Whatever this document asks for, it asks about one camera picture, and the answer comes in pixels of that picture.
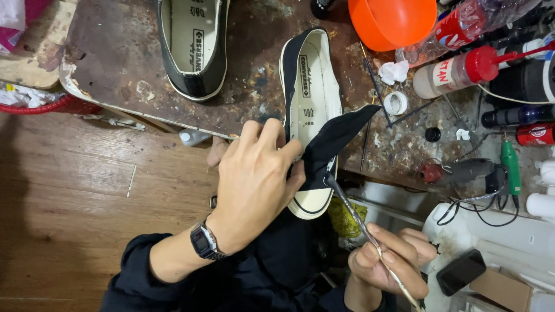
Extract person's left hand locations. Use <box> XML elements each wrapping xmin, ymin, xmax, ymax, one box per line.
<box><xmin>207</xmin><ymin>118</ymin><xmax>307</xmax><ymax>256</ymax></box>

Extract person's right hand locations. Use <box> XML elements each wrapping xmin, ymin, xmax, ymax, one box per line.
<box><xmin>348</xmin><ymin>223</ymin><xmax>439</xmax><ymax>300</ymax></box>

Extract thin stained paintbrush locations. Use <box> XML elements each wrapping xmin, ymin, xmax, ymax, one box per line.
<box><xmin>324</xmin><ymin>172</ymin><xmax>425</xmax><ymax>312</ymax></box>

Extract black canvas shoe cream sole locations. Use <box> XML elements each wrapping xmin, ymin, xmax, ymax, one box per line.
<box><xmin>279</xmin><ymin>27</ymin><xmax>383</xmax><ymax>220</ymax></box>

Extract black digital wristwatch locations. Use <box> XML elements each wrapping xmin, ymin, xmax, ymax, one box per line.
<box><xmin>190</xmin><ymin>219</ymin><xmax>229</xmax><ymax>261</ymax></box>

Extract black smartphone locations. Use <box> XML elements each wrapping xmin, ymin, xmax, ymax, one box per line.
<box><xmin>435</xmin><ymin>248</ymin><xmax>487</xmax><ymax>297</ymax></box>

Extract yellow cloth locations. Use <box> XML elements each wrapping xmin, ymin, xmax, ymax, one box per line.
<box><xmin>327</xmin><ymin>197</ymin><xmax>369</xmax><ymax>239</ymax></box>

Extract small white plastic bottle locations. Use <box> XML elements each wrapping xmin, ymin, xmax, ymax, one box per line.
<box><xmin>179</xmin><ymin>128</ymin><xmax>212</xmax><ymax>147</ymax></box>

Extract brown cardboard box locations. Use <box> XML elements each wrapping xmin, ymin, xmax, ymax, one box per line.
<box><xmin>469</xmin><ymin>268</ymin><xmax>534</xmax><ymax>312</ymax></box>

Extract white plastic container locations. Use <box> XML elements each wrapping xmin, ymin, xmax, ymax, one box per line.
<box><xmin>421</xmin><ymin>203</ymin><xmax>555</xmax><ymax>312</ymax></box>

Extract thin black brush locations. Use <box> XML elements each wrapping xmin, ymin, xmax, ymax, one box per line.
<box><xmin>359</xmin><ymin>41</ymin><xmax>393</xmax><ymax>127</ymax></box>
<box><xmin>359</xmin><ymin>94</ymin><xmax>376</xmax><ymax>172</ymax></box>
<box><xmin>387</xmin><ymin>99</ymin><xmax>439</xmax><ymax>129</ymax></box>

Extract black heat gun red tip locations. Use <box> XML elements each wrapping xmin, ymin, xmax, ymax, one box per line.
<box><xmin>417</xmin><ymin>157</ymin><xmax>509</xmax><ymax>196</ymax></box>

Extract green rotary tool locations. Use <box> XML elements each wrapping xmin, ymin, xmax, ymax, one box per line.
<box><xmin>500</xmin><ymin>138</ymin><xmax>523</xmax><ymax>209</ymax></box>

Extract black leather shoe white sole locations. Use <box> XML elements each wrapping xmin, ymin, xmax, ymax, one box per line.
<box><xmin>155</xmin><ymin>0</ymin><xmax>231</xmax><ymax>103</ymax></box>

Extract white round lid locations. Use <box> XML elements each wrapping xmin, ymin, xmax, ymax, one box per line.
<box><xmin>384</xmin><ymin>91</ymin><xmax>408</xmax><ymax>117</ymax></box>

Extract white plastic bottles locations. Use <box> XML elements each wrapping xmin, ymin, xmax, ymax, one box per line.
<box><xmin>525</xmin><ymin>146</ymin><xmax>555</xmax><ymax>220</ymax></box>

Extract crumpled white tissue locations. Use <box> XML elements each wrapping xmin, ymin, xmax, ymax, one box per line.
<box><xmin>378</xmin><ymin>60</ymin><xmax>410</xmax><ymax>86</ymax></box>

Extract black round object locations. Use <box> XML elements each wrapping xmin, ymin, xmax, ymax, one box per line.
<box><xmin>310</xmin><ymin>0</ymin><xmax>337</xmax><ymax>21</ymax></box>

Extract red drink can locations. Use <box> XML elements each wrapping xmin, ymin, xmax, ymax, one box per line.
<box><xmin>515</xmin><ymin>122</ymin><xmax>555</xmax><ymax>147</ymax></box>

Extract dark blue bottle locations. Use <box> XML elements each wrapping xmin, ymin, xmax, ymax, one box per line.
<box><xmin>481</xmin><ymin>104</ymin><xmax>555</xmax><ymax>129</ymax></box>

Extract glue squeeze bottle red nozzle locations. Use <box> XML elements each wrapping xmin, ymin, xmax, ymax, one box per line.
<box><xmin>412</xmin><ymin>40</ymin><xmax>555</xmax><ymax>101</ymax></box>

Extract red plastic basket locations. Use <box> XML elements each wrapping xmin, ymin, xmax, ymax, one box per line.
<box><xmin>0</xmin><ymin>82</ymin><xmax>103</xmax><ymax>116</ymax></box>

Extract orange plastic bowl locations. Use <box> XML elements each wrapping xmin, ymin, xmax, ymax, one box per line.
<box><xmin>348</xmin><ymin>0</ymin><xmax>438</xmax><ymax>53</ymax></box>

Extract large black bottle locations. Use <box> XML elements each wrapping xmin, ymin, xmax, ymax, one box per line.
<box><xmin>489</xmin><ymin>55</ymin><xmax>555</xmax><ymax>105</ymax></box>

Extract worn wooden board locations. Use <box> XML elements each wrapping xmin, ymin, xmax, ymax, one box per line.
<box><xmin>0</xmin><ymin>0</ymin><xmax>79</xmax><ymax>90</ymax></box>

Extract clear plastic bottle red label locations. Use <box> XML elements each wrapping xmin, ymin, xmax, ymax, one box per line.
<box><xmin>394</xmin><ymin>0</ymin><xmax>543</xmax><ymax>68</ymax></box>

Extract black power cable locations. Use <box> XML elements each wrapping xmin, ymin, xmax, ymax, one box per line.
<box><xmin>435</xmin><ymin>194</ymin><xmax>521</xmax><ymax>229</ymax></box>

